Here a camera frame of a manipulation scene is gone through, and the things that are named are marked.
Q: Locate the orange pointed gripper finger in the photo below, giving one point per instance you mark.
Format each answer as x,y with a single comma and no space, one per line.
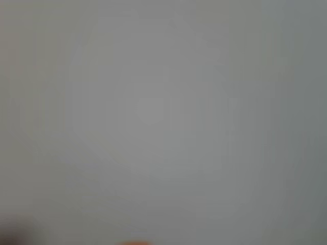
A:
135,243

